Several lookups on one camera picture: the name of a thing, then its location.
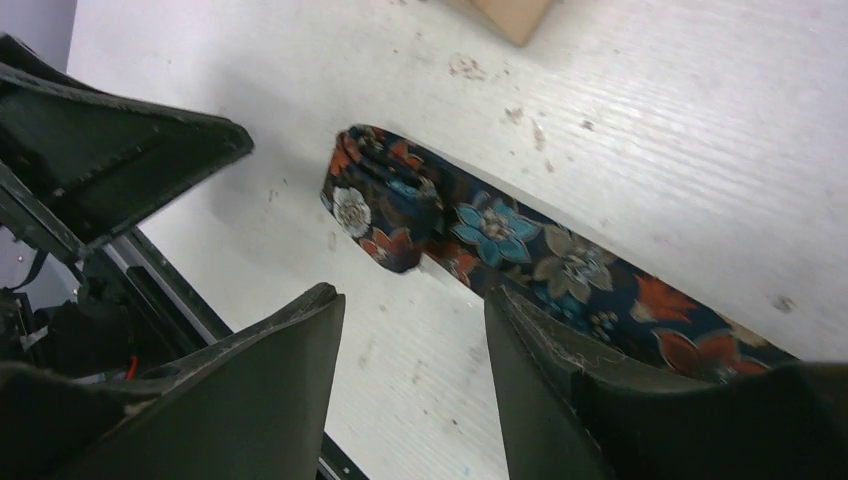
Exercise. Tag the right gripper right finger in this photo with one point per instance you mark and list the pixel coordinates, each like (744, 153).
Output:
(572, 408)

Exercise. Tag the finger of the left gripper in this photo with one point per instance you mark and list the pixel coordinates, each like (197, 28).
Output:
(80, 167)

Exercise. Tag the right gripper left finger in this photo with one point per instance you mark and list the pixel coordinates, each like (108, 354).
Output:
(55, 428)

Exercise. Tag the wooden compartment box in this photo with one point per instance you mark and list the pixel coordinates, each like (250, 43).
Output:
(514, 20)

